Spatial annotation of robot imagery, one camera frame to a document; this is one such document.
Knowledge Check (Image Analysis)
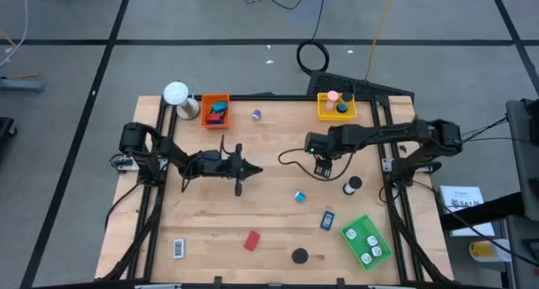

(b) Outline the pink hourglass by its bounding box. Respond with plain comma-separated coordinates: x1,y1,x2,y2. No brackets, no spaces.
323,89,340,113

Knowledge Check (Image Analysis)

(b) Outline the green plastic basket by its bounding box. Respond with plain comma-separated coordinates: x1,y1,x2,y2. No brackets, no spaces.
339,213,394,273

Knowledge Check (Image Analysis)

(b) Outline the grey cabinet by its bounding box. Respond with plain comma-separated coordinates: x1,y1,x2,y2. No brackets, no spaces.
504,98,539,222

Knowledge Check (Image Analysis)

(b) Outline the black coiled cable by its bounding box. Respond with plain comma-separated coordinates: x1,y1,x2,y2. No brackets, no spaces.
296,0,331,76

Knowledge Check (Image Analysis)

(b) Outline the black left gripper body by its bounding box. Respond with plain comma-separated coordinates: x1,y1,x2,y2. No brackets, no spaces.
221,143,245,197

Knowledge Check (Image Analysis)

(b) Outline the blue digital display device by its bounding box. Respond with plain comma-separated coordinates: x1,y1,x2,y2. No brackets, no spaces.
319,210,336,232

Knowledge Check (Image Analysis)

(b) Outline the yellow and white roll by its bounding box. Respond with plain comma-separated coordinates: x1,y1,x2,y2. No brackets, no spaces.
468,238,514,264

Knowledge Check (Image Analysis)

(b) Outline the white light bulb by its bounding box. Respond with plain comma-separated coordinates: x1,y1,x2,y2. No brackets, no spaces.
163,81,201,121

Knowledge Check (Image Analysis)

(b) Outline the black hourglass blue sand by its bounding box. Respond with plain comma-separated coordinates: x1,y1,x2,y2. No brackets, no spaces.
335,91,355,115

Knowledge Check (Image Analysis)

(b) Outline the black metal bar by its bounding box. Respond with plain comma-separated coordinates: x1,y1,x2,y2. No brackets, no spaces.
440,190,527,232

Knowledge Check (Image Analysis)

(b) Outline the orange plastic basket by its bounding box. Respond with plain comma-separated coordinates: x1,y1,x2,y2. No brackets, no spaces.
200,93,232,131

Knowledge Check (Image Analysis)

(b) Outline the black hourglass white sand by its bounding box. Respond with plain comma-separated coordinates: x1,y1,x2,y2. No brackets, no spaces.
342,175,364,196

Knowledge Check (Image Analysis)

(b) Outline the black aluminium table frame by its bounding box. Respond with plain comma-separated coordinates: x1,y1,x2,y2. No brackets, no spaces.
99,94,455,284

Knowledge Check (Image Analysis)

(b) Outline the black caster wheel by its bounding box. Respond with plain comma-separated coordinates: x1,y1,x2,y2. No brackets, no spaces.
0,115,19,149

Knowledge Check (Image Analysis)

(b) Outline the yellow plastic basket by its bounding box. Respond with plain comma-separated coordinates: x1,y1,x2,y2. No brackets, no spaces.
316,91,358,122

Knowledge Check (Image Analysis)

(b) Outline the grey table foot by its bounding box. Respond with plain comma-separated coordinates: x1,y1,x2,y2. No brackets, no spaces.
0,78,45,94

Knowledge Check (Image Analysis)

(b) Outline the white booklet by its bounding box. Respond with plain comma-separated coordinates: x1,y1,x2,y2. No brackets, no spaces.
439,185,497,238

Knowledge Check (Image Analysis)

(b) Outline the yellow hanging cable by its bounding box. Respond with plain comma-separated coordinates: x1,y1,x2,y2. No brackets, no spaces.
364,0,398,81

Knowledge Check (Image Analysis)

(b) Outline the black hourglass orange sand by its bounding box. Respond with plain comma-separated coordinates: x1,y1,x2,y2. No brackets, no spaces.
291,247,310,265

